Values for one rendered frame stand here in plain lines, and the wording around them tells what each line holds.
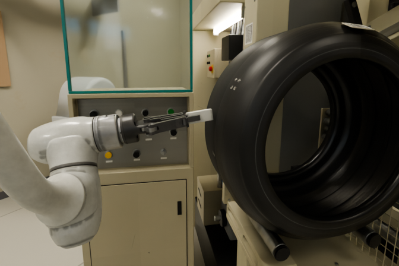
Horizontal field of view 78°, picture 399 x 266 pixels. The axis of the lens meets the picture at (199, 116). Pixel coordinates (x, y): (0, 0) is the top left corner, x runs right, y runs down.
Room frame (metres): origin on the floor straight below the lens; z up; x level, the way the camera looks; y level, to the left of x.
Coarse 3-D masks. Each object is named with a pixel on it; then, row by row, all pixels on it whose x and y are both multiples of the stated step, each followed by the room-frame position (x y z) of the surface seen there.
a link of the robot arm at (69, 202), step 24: (0, 120) 0.34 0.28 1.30; (0, 144) 0.33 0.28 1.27; (0, 168) 0.34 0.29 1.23; (24, 168) 0.36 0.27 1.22; (72, 168) 0.51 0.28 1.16; (96, 168) 0.56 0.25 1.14; (24, 192) 0.36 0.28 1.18; (48, 192) 0.39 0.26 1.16; (72, 192) 0.45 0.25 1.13; (96, 192) 0.51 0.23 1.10; (48, 216) 0.42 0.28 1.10; (72, 216) 0.44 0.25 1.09; (96, 216) 0.49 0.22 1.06; (72, 240) 0.44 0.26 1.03
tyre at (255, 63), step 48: (288, 48) 0.58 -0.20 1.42; (336, 48) 0.58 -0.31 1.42; (384, 48) 0.60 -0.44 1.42; (240, 96) 0.57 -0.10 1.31; (336, 96) 0.90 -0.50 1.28; (384, 96) 0.78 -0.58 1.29; (240, 144) 0.55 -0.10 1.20; (336, 144) 0.90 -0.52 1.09; (384, 144) 0.77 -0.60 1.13; (240, 192) 0.57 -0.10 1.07; (288, 192) 0.85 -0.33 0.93; (336, 192) 0.79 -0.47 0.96; (384, 192) 0.62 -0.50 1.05
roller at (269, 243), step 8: (248, 216) 0.74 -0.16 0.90; (256, 224) 0.68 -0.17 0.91; (264, 232) 0.63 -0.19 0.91; (272, 232) 0.62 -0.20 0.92; (264, 240) 0.62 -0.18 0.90; (272, 240) 0.59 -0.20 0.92; (280, 240) 0.59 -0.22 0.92; (272, 248) 0.58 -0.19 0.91; (280, 248) 0.56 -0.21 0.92; (288, 248) 0.57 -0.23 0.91; (280, 256) 0.56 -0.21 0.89; (288, 256) 0.57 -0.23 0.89
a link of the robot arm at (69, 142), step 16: (48, 128) 0.55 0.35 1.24; (64, 128) 0.55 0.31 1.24; (80, 128) 0.56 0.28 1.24; (32, 144) 0.54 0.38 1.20; (48, 144) 0.53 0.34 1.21; (64, 144) 0.53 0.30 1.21; (80, 144) 0.54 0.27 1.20; (48, 160) 0.53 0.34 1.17; (64, 160) 0.52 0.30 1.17; (80, 160) 0.53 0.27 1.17; (96, 160) 0.57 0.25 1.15
